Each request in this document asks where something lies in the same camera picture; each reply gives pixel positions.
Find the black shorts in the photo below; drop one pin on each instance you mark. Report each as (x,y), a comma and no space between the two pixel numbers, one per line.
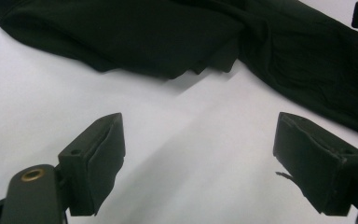
(167,34)

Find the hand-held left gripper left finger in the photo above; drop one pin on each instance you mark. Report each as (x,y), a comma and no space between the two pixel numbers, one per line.
(93,161)

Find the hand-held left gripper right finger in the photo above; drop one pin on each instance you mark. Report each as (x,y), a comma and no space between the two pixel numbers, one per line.
(320,165)

